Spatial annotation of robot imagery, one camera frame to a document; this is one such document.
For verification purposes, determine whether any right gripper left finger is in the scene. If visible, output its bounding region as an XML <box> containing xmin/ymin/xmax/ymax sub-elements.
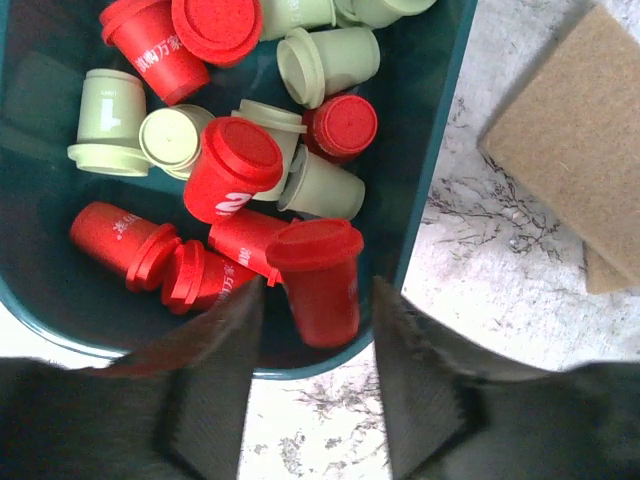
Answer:
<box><xmin>1</xmin><ymin>280</ymin><xmax>264</xmax><ymax>479</ymax></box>

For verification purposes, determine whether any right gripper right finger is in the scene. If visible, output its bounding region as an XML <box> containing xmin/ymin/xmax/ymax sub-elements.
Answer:
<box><xmin>371</xmin><ymin>278</ymin><xmax>639</xmax><ymax>479</ymax></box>

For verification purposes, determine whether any red coffee capsule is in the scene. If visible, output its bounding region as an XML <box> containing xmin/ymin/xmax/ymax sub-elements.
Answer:
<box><xmin>161</xmin><ymin>240</ymin><xmax>257</xmax><ymax>315</ymax></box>
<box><xmin>208</xmin><ymin>208</ymin><xmax>298</xmax><ymax>287</ymax></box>
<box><xmin>171</xmin><ymin>0</ymin><xmax>263</xmax><ymax>68</ymax></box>
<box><xmin>302</xmin><ymin>93</ymin><xmax>378</xmax><ymax>165</ymax></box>
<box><xmin>183</xmin><ymin>116</ymin><xmax>283</xmax><ymax>224</ymax></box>
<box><xmin>266</xmin><ymin>219</ymin><xmax>364</xmax><ymax>348</ymax></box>
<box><xmin>69</xmin><ymin>202</ymin><xmax>182</xmax><ymax>292</ymax></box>
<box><xmin>99</xmin><ymin>0</ymin><xmax>210</xmax><ymax>105</ymax></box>

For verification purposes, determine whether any brown cardboard sheet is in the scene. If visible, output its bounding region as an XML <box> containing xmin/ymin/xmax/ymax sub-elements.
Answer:
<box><xmin>479</xmin><ymin>6</ymin><xmax>639</xmax><ymax>285</ymax></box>

